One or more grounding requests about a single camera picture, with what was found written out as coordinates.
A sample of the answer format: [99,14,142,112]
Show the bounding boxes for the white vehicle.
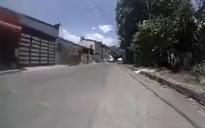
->
[116,57,124,64]

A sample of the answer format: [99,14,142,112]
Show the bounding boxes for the row of distant buildings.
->
[55,35,124,66]

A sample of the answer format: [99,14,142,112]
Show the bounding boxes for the grey asphalt road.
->
[0,62,195,128]

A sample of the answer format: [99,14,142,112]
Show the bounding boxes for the grey building with slatted gate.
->
[15,13,62,67]

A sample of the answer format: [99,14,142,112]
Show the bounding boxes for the row of trees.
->
[115,0,205,73]

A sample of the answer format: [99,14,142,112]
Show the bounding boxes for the grey concrete gutter strip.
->
[118,63,205,128]

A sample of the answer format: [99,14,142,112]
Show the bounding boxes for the pale concrete sidewalk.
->
[0,63,71,76]

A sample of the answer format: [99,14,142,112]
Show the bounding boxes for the raised kerb with dirt verge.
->
[123,63,205,109]

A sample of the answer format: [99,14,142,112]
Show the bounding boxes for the building with red awning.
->
[0,3,24,72]

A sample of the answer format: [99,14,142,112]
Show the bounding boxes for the overhead wires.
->
[84,0,119,38]

